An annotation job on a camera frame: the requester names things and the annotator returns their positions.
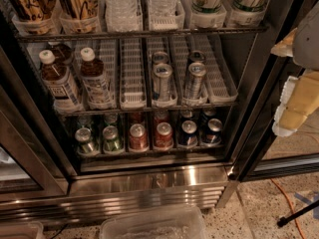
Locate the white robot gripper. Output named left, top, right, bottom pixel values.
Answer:
left=270, top=2, right=319, bottom=137

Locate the brown tea bottle white cap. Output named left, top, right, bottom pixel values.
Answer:
left=80, top=47, right=111, bottom=110

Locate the fridge glass door right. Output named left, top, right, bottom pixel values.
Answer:
left=232, top=0, right=319, bottom=182

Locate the fridge glass door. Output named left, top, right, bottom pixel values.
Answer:
left=232, top=0, right=319, bottom=182
left=0, top=47, right=70, bottom=203

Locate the clear water bottle top right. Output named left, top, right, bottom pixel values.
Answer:
left=146, top=0, right=180, bottom=18

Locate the clear water bottle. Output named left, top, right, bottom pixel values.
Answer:
left=146, top=0, right=180, bottom=18
left=105, top=0, right=139, bottom=32

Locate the clear water bottle top left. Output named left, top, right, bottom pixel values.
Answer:
left=105, top=0, right=139, bottom=32

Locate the stainless steel fridge cabinet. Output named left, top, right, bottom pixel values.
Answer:
left=0, top=0, right=319, bottom=224

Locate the golden drink bottle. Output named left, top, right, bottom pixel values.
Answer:
left=59, top=0, right=101, bottom=34
left=9, top=0, right=56, bottom=35

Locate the brown tea bottle rear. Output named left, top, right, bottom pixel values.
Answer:
left=48, top=42, right=74, bottom=65

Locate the brown tea bottle far left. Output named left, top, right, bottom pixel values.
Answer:
left=39, top=50, right=83, bottom=113

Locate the golden drink bottle top left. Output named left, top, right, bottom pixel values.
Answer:
left=9, top=0, right=56, bottom=35

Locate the fridge glass door left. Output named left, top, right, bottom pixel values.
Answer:
left=0, top=47, right=70, bottom=203

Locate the white empty tray middle right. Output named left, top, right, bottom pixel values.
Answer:
left=194, top=35, right=238, bottom=104

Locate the white empty tray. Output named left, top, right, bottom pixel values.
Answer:
left=194, top=35, right=238, bottom=104
left=120, top=39, right=147, bottom=110

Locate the silver slim can rear right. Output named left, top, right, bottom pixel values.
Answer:
left=187, top=50, right=206, bottom=64

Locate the silver slim can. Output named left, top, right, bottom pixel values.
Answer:
left=152, top=51, right=169, bottom=65
left=152, top=63, right=172, bottom=102
left=187, top=50, right=206, bottom=64
left=183, top=62, right=206, bottom=100

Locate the silver slim can front right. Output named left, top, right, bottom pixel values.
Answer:
left=183, top=62, right=206, bottom=100

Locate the blue soda can front right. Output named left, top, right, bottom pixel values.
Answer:
left=201, top=119, right=222, bottom=145

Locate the blue soda can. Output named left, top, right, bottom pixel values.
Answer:
left=178, top=120, right=197, bottom=147
left=201, top=119, right=222, bottom=145

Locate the blue soda can front left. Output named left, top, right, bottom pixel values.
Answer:
left=178, top=120, right=197, bottom=147

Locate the silver slim can front left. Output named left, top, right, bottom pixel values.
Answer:
left=152, top=63, right=172, bottom=102

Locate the silver slim can rear left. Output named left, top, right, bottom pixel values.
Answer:
left=152, top=51, right=169, bottom=65

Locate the red soda can front right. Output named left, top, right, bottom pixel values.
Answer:
left=155, top=122, right=173, bottom=148

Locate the red soda can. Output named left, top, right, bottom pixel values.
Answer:
left=129, top=123, right=149, bottom=150
left=155, top=122, right=173, bottom=148

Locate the black stand leg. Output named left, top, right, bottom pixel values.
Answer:
left=277, top=200, right=319, bottom=227

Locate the white empty tray middle centre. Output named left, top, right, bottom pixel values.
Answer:
left=120, top=39, right=147, bottom=110

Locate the red soda can front left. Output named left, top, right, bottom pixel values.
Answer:
left=129, top=123, right=149, bottom=150

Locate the clear plastic bin on floor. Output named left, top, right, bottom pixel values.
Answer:
left=99, top=205, right=208, bottom=239

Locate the green soda can front right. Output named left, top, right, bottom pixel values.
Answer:
left=103, top=125, right=123, bottom=152

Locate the green soda can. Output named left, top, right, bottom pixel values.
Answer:
left=75, top=127, right=99, bottom=156
left=103, top=125, right=123, bottom=152

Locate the green soda can front left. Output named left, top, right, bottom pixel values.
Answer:
left=75, top=127, right=99, bottom=156

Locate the clear plastic bin corner left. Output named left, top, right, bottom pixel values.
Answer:
left=0, top=222, right=46, bottom=239

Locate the middle wire shelf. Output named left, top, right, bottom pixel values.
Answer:
left=56, top=102, right=239, bottom=118

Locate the orange cable on floor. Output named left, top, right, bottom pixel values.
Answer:
left=270, top=178, right=307, bottom=239

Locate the top wire shelf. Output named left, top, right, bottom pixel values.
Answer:
left=14, top=25, right=268, bottom=43

